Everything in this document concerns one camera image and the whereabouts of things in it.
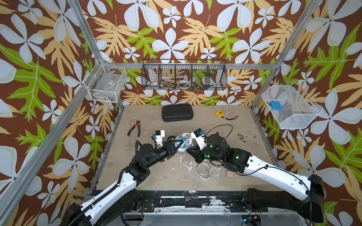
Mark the blue object in basket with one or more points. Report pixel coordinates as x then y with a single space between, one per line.
275 105

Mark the white mesh basket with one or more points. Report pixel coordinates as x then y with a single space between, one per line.
298 108

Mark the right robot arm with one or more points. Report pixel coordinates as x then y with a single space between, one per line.
301 194

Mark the pink charger lower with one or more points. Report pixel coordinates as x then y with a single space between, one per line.
230 174

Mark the yellow tape measure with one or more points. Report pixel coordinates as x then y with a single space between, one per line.
220 114

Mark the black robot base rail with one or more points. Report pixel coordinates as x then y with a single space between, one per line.
149 201

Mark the black wire basket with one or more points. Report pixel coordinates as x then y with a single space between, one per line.
168 74

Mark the orange black pliers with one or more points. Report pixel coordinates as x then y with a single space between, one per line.
135 126

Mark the teal charger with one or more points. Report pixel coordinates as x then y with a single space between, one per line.
183 145

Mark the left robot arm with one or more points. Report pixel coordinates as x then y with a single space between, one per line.
121 196

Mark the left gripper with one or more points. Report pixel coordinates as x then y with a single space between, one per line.
169 151

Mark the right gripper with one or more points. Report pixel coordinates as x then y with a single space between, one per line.
197 152

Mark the black hard case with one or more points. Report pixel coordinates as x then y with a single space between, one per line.
177 112

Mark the white wire basket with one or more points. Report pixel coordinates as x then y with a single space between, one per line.
105 82

